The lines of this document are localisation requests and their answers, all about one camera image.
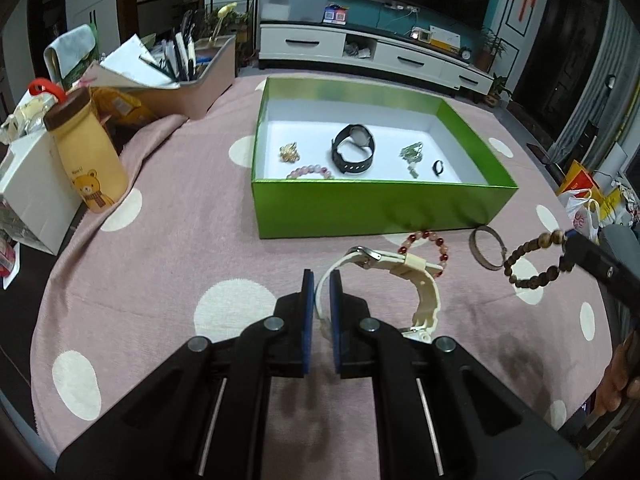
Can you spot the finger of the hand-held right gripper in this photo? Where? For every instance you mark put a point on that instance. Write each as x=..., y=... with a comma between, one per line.
x=595, y=260

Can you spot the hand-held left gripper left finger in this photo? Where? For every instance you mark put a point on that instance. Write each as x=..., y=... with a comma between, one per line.
x=307, y=325

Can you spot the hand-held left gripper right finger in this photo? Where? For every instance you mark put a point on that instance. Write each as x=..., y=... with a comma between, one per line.
x=337, y=325

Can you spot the white wristwatch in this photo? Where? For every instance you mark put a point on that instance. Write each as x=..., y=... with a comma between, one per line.
x=425, y=285

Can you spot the green cardboard box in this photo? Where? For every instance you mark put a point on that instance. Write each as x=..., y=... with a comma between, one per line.
x=350, y=210

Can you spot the gold crystal brooch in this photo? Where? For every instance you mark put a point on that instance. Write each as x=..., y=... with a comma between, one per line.
x=290, y=154

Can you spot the silver green brooch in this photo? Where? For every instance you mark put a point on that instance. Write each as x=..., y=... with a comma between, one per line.
x=410, y=152

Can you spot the black wristwatch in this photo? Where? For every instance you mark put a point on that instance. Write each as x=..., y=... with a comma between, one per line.
x=359, y=134

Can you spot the person's right hand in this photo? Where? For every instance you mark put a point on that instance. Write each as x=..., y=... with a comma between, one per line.
x=620, y=380

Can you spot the white printed plastic bag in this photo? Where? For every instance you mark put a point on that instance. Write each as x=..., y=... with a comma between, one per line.
x=582, y=215

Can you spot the yellow and red paper bag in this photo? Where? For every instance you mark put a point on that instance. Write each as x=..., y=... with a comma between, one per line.
x=577, y=180

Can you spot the silver bangle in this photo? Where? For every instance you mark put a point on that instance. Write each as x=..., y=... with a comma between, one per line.
x=473, y=250

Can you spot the pink polka dot tablecloth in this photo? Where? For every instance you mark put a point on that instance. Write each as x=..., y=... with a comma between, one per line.
x=175, y=240

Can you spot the small potted plant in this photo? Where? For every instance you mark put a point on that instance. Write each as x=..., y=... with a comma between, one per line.
x=497, y=92

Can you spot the tall potted plant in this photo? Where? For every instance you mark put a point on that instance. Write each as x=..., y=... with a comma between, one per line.
x=487, y=52

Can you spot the small black alarm clock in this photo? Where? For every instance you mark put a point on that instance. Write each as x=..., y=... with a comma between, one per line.
x=466, y=54

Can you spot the pink organizer bin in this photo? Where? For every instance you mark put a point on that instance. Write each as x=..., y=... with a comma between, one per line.
x=210, y=85

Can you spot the yellow and white box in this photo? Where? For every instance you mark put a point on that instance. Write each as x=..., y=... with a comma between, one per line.
x=445, y=40

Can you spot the yellow bear bottle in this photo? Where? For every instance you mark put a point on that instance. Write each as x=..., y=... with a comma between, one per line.
x=90, y=160

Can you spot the white television cabinet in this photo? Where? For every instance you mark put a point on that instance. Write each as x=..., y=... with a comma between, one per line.
x=300, y=42

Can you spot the small white display device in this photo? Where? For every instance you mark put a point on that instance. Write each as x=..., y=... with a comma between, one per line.
x=421, y=34

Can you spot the yellow snack packet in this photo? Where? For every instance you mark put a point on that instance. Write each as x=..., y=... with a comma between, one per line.
x=120, y=105

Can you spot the bundle of dark pens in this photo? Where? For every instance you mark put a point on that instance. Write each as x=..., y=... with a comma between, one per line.
x=180, y=55

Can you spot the white cardboard box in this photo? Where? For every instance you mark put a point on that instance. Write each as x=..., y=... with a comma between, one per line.
x=35, y=200

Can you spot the leafy plants in dark planter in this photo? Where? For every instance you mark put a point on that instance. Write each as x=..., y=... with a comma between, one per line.
x=242, y=25

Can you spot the small blue and red box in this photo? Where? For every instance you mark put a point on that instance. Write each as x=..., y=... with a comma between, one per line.
x=335, y=14

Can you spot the white paper sheets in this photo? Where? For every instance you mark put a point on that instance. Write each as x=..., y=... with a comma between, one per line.
x=130, y=60

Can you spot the white power strip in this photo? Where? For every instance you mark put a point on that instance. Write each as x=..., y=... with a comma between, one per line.
x=400, y=7

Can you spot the green and white towel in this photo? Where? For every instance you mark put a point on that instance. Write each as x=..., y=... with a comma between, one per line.
x=70, y=50

